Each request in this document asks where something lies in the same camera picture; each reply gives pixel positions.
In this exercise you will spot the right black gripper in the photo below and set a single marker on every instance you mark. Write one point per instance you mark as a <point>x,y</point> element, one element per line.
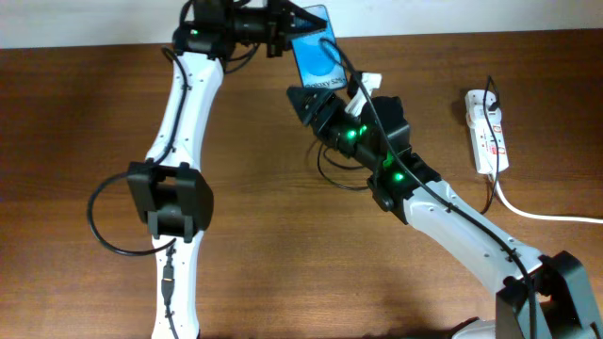
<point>321,119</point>

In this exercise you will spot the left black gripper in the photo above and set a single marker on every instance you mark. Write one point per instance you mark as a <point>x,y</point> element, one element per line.
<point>282,14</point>

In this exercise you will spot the blue Galaxy smartphone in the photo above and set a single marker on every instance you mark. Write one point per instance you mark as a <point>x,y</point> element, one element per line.
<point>319,63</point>

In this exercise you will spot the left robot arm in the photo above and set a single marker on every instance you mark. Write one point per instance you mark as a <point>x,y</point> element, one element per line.
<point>171,196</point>

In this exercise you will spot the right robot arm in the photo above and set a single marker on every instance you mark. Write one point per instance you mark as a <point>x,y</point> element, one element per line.
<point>537,296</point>

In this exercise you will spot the white power strip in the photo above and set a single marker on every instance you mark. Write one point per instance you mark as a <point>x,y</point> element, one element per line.
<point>489,148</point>

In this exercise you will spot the white USB wall charger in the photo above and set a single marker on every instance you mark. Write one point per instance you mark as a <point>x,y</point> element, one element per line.
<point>479,101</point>

